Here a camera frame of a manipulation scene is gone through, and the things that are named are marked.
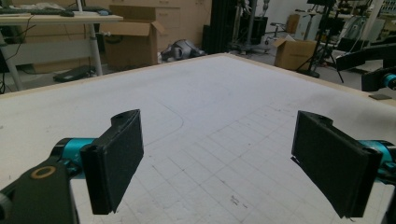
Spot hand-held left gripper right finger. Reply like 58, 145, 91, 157
291, 109, 383, 218

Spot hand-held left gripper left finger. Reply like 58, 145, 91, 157
79, 108, 145, 216

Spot black flat device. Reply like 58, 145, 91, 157
52, 64, 97, 84

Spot white grid mat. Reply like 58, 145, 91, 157
0, 55, 396, 224

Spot large open cardboard box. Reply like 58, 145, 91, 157
100, 20, 166, 71

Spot grey rounded device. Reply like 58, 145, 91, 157
160, 38, 206, 63

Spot desk with white legs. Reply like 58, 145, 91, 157
0, 12, 124, 92

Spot cardboard boxes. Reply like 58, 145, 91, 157
108, 0, 213, 54

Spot black keyboard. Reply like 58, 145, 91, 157
0, 7, 76, 17

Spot black frame post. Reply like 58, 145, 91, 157
202, 0, 241, 55

